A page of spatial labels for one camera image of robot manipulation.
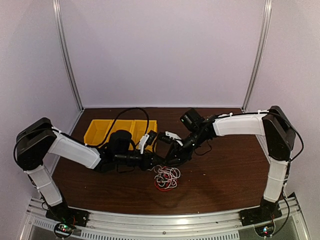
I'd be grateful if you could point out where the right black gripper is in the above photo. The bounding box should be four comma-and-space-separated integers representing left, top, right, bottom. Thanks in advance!
165, 129, 208, 166

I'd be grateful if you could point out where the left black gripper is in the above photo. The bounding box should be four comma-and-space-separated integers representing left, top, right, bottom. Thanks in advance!
114, 149, 165, 171

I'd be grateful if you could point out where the cable bundle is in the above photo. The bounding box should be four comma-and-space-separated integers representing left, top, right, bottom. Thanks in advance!
149, 165, 183, 193

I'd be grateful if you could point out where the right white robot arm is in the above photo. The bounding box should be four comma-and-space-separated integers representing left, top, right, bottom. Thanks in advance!
164, 105, 300, 221

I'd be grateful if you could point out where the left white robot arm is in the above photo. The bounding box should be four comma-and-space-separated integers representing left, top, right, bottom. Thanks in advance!
13, 117, 157, 222

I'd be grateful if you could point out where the right yellow plastic bin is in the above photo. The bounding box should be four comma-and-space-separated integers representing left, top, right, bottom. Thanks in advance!
130, 119, 158, 149

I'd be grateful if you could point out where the yellow plastic bin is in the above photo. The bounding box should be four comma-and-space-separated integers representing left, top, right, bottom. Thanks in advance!
83, 119, 114, 146
109, 119, 135, 137
130, 119, 158, 149

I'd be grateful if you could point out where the middle yellow plastic bin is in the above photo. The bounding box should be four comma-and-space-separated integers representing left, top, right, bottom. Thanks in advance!
109, 119, 135, 137

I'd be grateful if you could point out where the left yellow plastic bin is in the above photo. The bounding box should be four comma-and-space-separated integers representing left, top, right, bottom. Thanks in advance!
83, 119, 114, 146

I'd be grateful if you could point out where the left circuit board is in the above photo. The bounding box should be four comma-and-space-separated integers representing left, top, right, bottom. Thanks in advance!
53, 222, 76, 238

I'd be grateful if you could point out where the circuit board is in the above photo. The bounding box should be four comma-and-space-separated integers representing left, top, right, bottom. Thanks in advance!
53, 222, 76, 238
254, 223, 275, 238

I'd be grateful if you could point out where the right circuit board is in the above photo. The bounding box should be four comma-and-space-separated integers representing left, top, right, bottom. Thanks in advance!
254, 223, 275, 238

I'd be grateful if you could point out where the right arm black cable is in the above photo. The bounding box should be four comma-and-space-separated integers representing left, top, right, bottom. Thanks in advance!
151, 134, 163, 156

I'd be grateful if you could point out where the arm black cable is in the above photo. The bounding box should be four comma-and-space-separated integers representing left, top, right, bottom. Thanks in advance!
98, 107, 151, 148
151, 134, 163, 156

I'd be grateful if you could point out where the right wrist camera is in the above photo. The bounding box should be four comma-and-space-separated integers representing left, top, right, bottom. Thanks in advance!
157, 131, 183, 146

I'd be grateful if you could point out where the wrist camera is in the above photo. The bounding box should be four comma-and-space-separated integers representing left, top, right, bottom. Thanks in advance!
157, 131, 183, 146
138, 130, 158, 154

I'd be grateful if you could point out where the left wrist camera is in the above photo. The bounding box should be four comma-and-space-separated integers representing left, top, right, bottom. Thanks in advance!
138, 130, 158, 154

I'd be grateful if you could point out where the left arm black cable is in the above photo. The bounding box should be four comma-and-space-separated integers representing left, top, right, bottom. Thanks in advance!
98, 107, 151, 148

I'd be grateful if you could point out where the front aluminium rail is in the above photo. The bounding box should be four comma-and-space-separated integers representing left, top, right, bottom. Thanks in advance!
19, 192, 311, 240

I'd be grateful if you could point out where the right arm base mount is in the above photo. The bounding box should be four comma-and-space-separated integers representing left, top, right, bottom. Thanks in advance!
239, 198, 282, 227

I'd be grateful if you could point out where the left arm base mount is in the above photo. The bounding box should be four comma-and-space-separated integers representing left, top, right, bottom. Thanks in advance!
45, 200, 89, 227

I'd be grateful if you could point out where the right aluminium frame post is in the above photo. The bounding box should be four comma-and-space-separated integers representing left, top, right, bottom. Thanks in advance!
241, 0, 273, 112

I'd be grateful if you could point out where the aluminium frame post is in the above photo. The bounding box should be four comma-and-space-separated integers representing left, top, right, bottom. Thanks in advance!
52, 0, 84, 112
241, 0, 273, 112

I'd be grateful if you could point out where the left aluminium frame post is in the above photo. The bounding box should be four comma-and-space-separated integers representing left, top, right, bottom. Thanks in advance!
52, 0, 84, 112

